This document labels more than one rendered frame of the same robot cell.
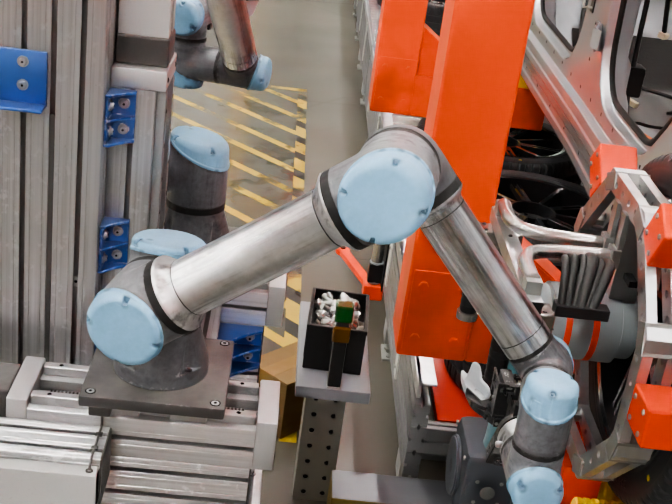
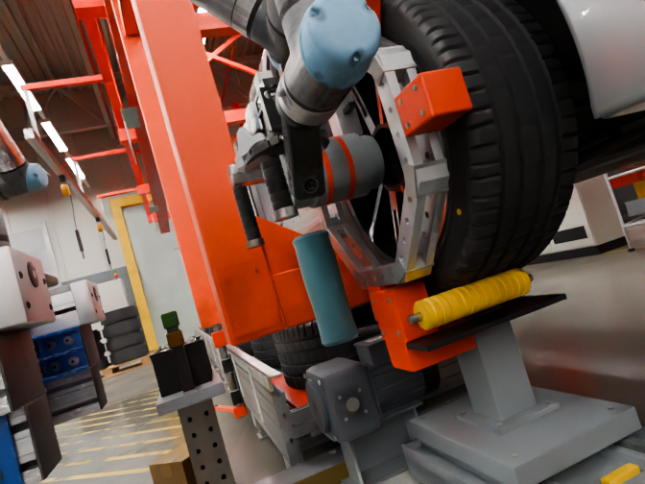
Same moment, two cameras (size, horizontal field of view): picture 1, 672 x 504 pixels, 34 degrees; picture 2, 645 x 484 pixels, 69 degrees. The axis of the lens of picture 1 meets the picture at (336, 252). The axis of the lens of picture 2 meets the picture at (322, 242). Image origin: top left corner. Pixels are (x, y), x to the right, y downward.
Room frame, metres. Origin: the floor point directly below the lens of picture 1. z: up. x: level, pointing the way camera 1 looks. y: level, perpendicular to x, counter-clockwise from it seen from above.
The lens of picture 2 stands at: (0.91, -0.14, 0.64)
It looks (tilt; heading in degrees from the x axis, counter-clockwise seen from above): 4 degrees up; 345
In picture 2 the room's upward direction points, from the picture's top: 17 degrees counter-clockwise
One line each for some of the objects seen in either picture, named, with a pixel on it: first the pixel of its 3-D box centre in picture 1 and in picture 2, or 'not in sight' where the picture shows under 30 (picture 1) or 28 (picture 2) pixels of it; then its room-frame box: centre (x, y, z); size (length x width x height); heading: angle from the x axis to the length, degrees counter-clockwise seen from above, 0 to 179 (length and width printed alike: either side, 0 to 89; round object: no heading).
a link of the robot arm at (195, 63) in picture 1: (194, 61); not in sight; (2.33, 0.36, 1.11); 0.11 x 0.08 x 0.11; 80
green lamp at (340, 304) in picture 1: (344, 311); (170, 320); (2.19, -0.04, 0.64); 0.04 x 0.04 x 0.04; 3
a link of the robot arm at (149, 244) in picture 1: (166, 275); not in sight; (1.55, 0.26, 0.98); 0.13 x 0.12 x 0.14; 172
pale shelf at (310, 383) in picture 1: (332, 349); (190, 386); (2.39, -0.02, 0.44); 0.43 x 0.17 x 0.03; 3
